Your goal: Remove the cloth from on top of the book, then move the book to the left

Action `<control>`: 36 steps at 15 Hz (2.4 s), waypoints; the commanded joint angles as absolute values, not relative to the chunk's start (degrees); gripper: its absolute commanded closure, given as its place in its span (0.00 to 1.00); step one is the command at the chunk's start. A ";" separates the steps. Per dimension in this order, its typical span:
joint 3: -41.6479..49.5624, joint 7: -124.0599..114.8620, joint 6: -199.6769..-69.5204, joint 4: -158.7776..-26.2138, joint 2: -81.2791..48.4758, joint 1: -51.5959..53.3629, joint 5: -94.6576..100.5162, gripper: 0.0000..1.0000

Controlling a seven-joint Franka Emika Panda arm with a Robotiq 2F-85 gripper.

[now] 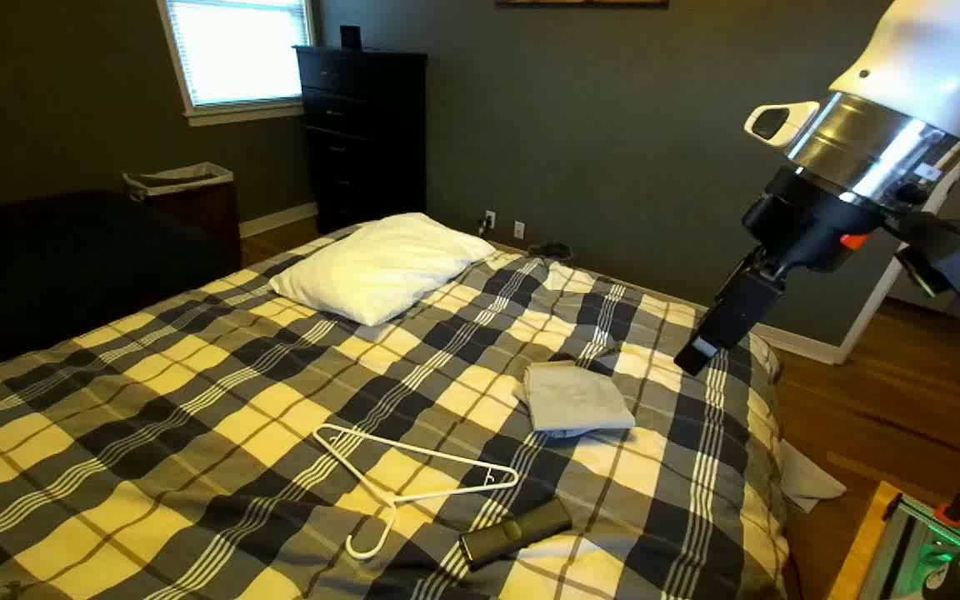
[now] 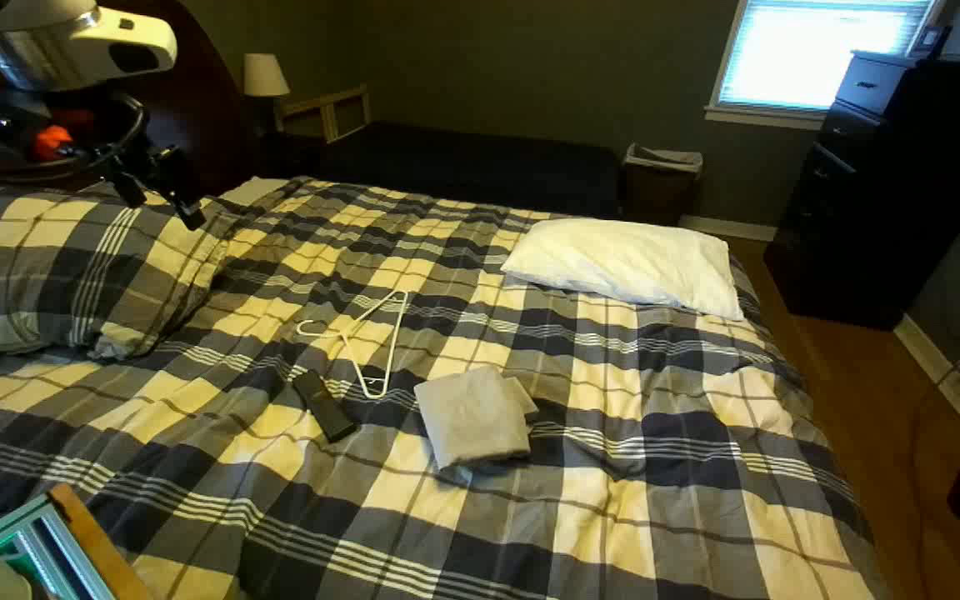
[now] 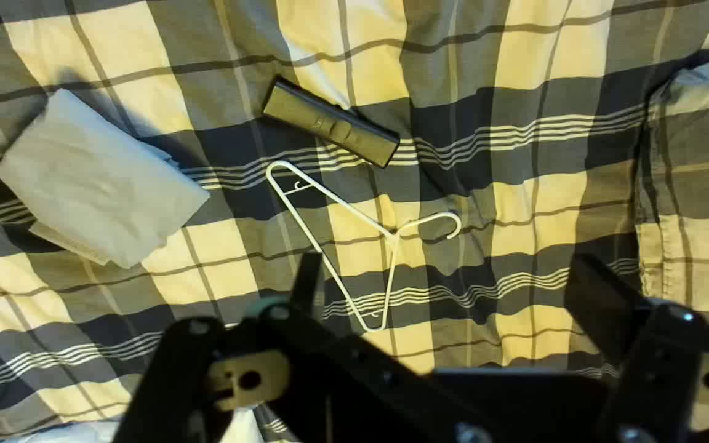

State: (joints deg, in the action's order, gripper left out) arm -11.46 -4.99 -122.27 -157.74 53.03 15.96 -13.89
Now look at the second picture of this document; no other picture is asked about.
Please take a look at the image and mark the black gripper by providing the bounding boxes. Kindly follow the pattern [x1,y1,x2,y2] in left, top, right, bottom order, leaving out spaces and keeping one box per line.
[0,94,211,233]

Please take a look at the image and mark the light grey cloth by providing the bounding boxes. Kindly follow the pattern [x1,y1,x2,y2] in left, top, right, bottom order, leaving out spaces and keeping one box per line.
[411,366,540,478]

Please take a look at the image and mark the plaid covered pillow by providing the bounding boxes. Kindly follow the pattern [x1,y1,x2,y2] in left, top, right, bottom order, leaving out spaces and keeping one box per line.
[0,179,228,364]

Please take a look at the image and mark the table lamp with white shade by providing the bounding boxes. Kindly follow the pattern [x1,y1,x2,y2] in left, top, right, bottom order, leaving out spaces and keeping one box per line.
[240,50,294,144]

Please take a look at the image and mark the white shelf unit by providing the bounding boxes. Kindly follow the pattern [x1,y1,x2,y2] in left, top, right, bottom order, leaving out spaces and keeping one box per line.
[272,83,377,146]

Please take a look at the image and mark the black remote control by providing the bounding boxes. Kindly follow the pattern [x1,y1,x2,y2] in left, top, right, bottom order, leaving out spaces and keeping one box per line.
[289,366,361,444]

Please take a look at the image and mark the black futon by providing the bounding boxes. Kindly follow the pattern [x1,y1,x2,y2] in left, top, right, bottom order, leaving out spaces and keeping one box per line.
[315,117,627,219]

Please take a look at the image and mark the brown wooden plank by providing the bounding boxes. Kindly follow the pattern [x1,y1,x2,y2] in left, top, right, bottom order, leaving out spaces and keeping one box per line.
[49,483,159,600]

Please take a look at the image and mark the white pillow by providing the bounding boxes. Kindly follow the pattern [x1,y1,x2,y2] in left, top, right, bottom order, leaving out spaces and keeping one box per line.
[497,215,748,325]

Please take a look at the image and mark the dark wooden nightstand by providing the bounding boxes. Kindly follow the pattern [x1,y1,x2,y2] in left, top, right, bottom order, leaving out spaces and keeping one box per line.
[617,140,707,227]

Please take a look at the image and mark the yellow grey plaid comforter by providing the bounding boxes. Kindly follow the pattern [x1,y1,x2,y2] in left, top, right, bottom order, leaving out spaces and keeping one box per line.
[0,173,892,600]

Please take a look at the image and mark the black chest of drawers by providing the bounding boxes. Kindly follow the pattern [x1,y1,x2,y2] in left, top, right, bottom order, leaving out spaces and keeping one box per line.
[763,46,960,334]

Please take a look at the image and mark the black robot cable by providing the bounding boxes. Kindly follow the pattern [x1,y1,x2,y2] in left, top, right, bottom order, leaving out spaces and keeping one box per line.
[0,86,152,189]

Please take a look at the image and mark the orange cable clamp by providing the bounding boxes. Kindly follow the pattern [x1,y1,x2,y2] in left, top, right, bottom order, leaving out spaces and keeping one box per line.
[29,120,77,162]

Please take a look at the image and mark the white wire clothes hanger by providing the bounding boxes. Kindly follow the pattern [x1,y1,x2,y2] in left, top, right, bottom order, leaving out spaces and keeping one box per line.
[294,290,411,405]

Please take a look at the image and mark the teal metal frame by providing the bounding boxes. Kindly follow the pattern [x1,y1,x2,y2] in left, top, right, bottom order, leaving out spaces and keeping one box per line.
[0,495,115,600]

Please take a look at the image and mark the bright window with white frame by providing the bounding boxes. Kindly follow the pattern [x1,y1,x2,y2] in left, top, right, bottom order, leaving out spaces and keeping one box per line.
[707,0,941,130]

